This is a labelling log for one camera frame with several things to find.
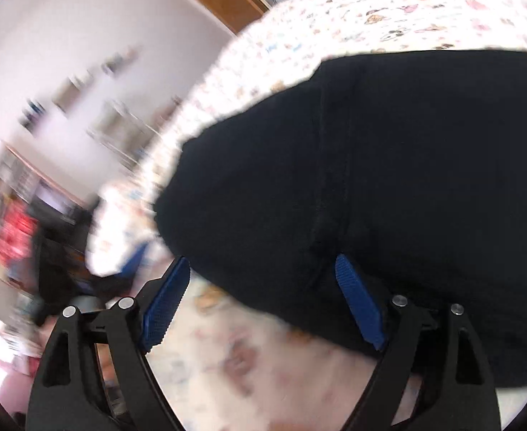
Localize wooden bookshelf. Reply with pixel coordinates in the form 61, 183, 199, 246
0, 141, 85, 285

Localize floral fleece blanket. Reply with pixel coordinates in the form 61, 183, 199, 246
88, 0, 527, 430

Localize black pants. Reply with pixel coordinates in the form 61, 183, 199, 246
154, 51, 527, 387

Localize white wall shelf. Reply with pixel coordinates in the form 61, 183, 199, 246
51, 71, 95, 116

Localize white storage rack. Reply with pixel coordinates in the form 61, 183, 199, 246
86, 101, 165, 171

